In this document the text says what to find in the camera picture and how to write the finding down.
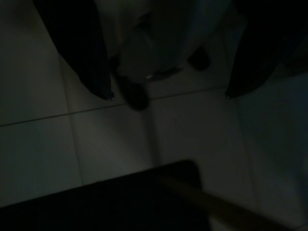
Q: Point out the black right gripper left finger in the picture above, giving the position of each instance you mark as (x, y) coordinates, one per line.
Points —
(79, 48)

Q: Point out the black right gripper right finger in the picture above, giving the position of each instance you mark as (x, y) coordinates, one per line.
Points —
(260, 48)

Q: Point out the black robot foot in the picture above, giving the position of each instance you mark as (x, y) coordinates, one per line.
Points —
(199, 59)
(134, 93)

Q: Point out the black table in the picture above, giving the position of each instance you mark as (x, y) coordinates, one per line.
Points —
(108, 204)

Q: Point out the wooden table leg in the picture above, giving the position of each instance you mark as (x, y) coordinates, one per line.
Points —
(216, 202)

